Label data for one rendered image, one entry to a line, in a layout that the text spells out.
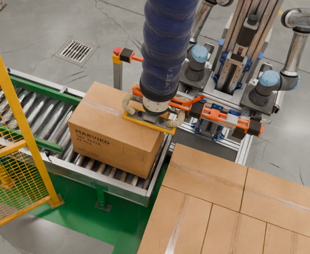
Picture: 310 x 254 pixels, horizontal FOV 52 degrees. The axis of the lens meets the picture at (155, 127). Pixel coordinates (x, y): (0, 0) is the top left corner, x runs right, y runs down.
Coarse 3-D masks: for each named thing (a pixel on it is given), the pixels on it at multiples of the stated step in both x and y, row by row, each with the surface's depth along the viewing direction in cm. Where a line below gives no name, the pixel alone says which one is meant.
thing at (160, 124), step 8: (136, 112) 198; (144, 112) 198; (136, 120) 195; (144, 120) 195; (160, 120) 193; (168, 120) 196; (152, 128) 195; (160, 128) 193; (168, 128) 193; (176, 128) 195
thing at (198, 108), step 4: (192, 104) 190; (196, 104) 190; (200, 104) 190; (204, 104) 189; (192, 108) 188; (196, 108) 188; (200, 108) 189; (188, 112) 189; (192, 112) 186; (196, 112) 185; (200, 112) 187; (192, 116) 189; (196, 116) 188; (200, 116) 188
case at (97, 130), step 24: (96, 96) 226; (120, 96) 228; (72, 120) 212; (96, 120) 214; (120, 120) 216; (72, 144) 236; (96, 144) 222; (120, 144) 210; (144, 144) 207; (120, 168) 238; (144, 168) 224
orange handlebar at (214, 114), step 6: (138, 60) 210; (132, 90) 193; (180, 102) 192; (180, 108) 190; (186, 108) 189; (204, 108) 190; (204, 114) 187; (210, 114) 187; (216, 114) 187; (222, 114) 189; (216, 120) 188; (222, 120) 186; (240, 120) 187; (246, 120) 187; (240, 126) 185; (246, 126) 185
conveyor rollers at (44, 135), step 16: (0, 96) 268; (32, 96) 271; (0, 112) 260; (32, 112) 261; (48, 112) 263; (48, 128) 254; (64, 128) 258; (64, 144) 247; (64, 160) 239; (80, 160) 240; (96, 160) 244; (112, 176) 236
